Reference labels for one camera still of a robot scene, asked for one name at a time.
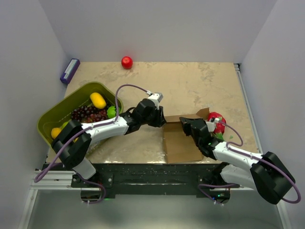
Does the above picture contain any brown cardboard box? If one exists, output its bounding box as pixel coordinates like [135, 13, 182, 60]
[163, 107, 210, 164]

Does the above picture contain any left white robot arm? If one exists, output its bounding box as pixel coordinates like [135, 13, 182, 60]
[51, 94, 166, 187]

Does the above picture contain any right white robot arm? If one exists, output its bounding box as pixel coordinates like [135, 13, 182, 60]
[179, 117, 301, 205]

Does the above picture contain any purple rectangular box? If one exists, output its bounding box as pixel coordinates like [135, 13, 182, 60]
[60, 58, 81, 85]

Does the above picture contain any red dragon fruit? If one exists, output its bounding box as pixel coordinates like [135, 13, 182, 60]
[208, 112, 226, 140]

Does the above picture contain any green striped toy fruit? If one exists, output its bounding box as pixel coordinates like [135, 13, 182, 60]
[107, 106, 117, 119]

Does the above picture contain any red grape bunch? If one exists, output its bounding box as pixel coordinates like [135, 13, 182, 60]
[81, 109, 109, 123]

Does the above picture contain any yellow mango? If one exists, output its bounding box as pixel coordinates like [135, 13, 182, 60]
[90, 92, 107, 109]

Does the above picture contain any red apple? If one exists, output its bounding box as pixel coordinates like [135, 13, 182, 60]
[121, 56, 133, 69]

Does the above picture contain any purple grape bunch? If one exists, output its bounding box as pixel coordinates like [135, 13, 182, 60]
[71, 105, 98, 123]

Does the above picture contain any green pear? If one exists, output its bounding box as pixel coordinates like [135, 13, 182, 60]
[61, 121, 69, 129]

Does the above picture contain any olive green plastic bin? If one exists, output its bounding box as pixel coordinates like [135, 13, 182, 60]
[37, 82, 115, 146]

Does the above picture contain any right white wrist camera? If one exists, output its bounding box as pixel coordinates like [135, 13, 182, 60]
[205, 118, 220, 132]

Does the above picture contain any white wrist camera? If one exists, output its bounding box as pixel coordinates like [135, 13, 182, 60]
[205, 118, 220, 132]
[147, 93, 163, 106]

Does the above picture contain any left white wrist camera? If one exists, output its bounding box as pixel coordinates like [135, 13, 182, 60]
[147, 93, 163, 106]

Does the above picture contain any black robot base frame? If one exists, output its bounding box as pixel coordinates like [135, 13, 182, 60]
[70, 163, 238, 204]

